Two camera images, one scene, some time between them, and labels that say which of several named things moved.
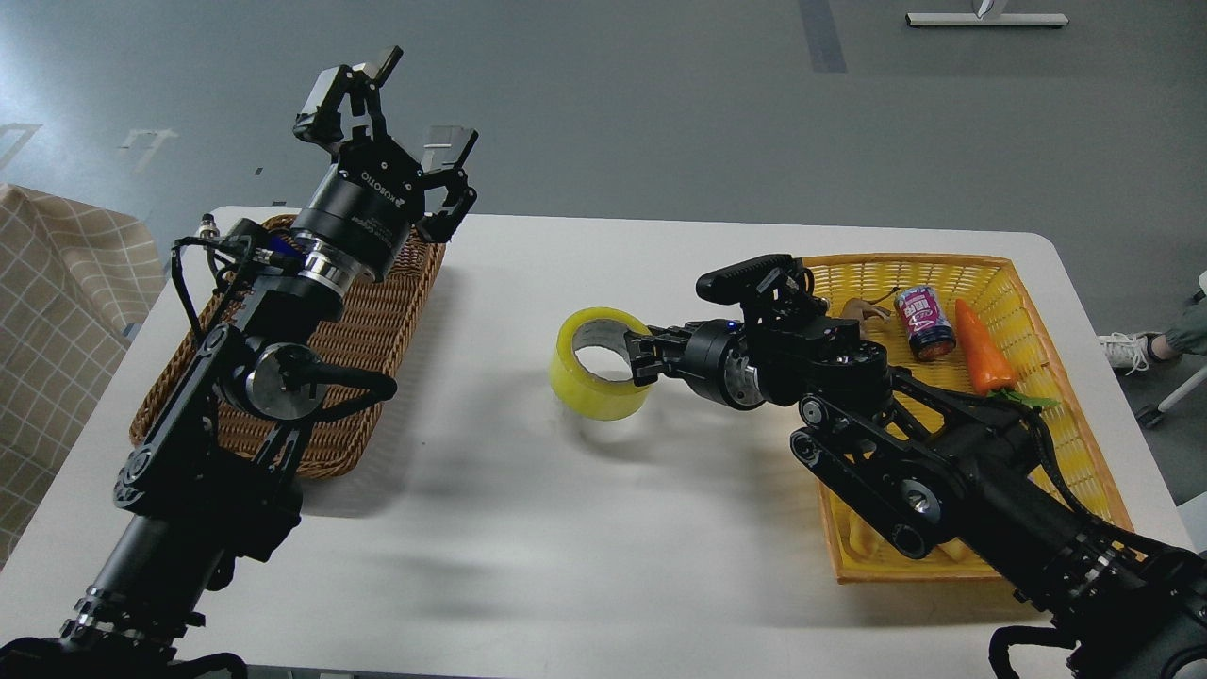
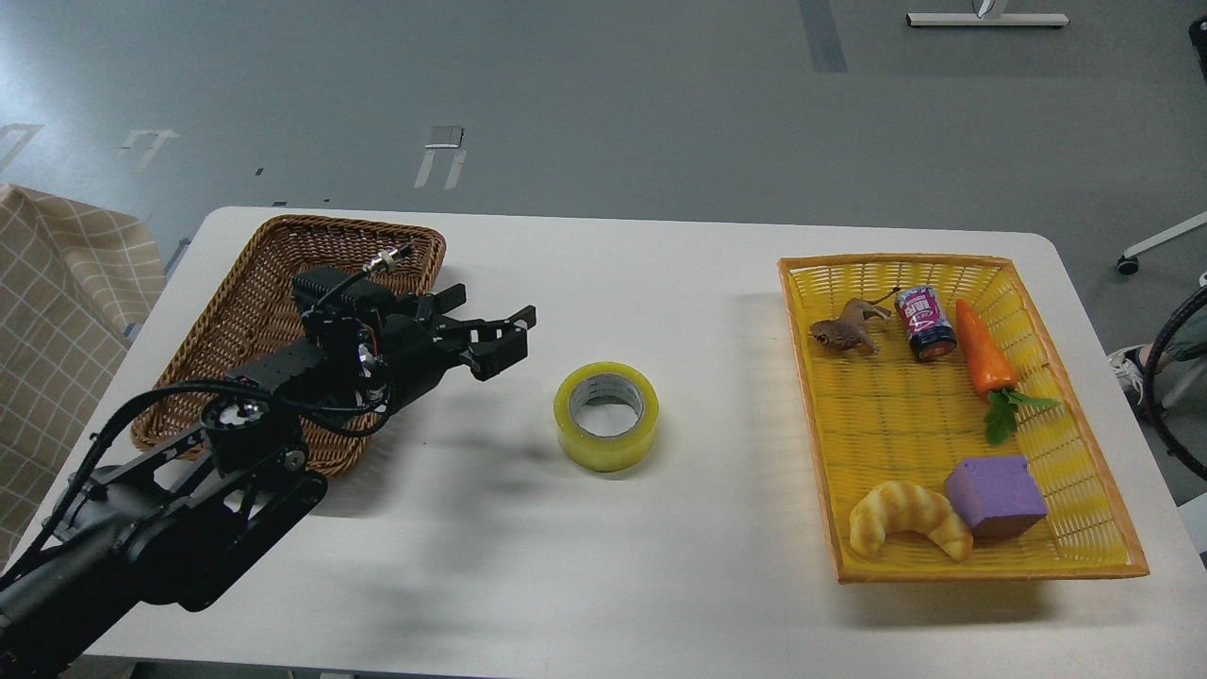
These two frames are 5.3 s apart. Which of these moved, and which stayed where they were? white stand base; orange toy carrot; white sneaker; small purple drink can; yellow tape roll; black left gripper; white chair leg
Moved: white chair leg; yellow tape roll; black left gripper; white sneaker
Stayed: white stand base; orange toy carrot; small purple drink can
